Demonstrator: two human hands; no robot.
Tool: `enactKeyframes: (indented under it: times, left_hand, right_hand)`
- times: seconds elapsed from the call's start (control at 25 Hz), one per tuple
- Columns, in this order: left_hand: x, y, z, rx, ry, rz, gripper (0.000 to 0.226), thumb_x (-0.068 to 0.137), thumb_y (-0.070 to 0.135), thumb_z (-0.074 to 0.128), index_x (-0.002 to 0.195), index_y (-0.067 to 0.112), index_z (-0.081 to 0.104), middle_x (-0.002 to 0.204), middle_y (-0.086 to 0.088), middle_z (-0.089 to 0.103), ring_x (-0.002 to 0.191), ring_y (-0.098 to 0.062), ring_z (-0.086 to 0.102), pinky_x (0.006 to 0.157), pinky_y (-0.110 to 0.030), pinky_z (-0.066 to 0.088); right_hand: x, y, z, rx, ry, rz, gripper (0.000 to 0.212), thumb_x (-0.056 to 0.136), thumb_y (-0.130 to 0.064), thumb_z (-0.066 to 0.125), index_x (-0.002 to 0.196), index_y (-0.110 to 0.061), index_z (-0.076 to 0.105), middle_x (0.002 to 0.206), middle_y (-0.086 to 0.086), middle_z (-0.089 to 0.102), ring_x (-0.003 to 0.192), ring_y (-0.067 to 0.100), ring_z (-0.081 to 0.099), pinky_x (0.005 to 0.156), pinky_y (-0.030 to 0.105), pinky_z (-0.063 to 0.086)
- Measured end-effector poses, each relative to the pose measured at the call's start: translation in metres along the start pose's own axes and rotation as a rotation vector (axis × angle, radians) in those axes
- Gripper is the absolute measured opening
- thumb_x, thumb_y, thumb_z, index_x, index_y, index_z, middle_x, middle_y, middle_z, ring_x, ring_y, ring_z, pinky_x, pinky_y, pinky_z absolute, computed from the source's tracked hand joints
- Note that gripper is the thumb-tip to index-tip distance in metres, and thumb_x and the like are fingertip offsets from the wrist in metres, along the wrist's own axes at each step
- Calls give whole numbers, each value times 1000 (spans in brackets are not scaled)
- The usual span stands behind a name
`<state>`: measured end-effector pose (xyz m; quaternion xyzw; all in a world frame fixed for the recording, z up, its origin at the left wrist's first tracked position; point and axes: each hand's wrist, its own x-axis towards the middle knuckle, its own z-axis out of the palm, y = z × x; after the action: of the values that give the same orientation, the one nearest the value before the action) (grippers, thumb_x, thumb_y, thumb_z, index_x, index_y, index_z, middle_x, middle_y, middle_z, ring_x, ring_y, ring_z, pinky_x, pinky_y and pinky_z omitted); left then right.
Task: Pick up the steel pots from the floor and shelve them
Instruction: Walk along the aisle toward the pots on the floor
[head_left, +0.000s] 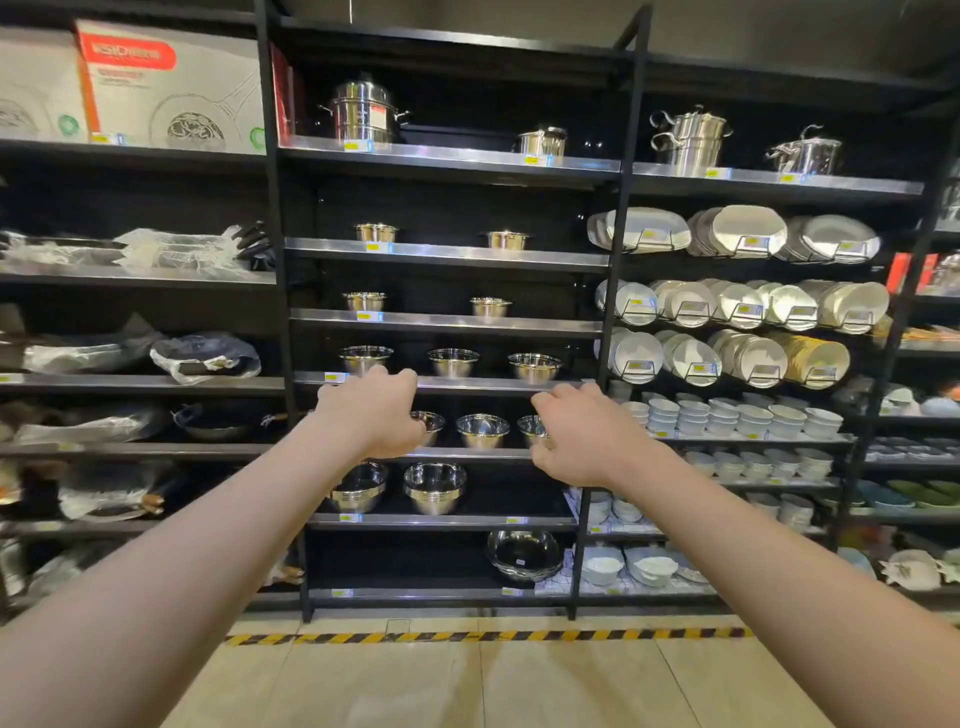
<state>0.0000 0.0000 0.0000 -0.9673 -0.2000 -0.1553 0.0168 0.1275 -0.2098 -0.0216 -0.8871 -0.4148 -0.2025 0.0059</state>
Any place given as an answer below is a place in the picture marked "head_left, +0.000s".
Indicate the person's right hand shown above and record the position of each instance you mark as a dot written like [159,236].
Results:
[589,439]

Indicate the person's left hand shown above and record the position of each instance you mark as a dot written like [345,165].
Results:
[371,412]

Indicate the row of steel bowls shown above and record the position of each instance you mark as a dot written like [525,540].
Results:
[454,364]

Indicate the black metal shelving rack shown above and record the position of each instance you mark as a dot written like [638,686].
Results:
[450,259]

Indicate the tiered stainless steel steamer pot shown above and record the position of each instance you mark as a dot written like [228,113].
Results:
[364,116]

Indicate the small steel pot glass lid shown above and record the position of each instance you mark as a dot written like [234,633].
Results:
[540,144]

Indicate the stainless steel pots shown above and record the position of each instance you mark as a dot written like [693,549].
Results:
[694,150]

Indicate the wide stainless steel lidded pot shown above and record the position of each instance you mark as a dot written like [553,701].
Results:
[810,157]

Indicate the person's left forearm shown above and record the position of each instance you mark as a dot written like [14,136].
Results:
[172,585]

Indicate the person's right forearm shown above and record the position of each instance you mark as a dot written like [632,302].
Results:
[787,600]

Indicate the beige tiled floor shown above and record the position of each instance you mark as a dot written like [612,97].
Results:
[487,690]

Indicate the black wok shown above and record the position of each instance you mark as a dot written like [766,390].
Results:
[214,427]

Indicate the stacks of white plates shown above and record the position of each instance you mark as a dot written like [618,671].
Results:
[652,229]

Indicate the stack of yellow plates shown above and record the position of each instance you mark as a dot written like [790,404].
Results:
[806,352]

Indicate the group of plastic-wrapped pans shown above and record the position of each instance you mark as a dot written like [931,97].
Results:
[90,356]

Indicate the light blue leaf-shaped dish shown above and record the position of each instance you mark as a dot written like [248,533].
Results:
[855,561]

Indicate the stack of teal bowls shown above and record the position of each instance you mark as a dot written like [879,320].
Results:
[877,496]

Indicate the group of black square dishes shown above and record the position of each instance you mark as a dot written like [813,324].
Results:
[907,451]

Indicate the narrow red box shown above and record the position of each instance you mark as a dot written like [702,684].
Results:
[281,97]

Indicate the group of green bowls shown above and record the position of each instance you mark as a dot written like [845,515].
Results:
[930,491]

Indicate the white leaf-shaped dish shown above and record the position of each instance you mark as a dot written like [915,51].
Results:
[911,574]
[951,574]

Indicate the group of pastel bowls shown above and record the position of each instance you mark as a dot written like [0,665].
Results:
[937,406]

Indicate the red and white box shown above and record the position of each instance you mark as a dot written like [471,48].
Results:
[898,271]

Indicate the white box with red label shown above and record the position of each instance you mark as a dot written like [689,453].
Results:
[187,75]

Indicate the plain white cardboard box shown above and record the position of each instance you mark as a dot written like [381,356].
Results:
[37,75]

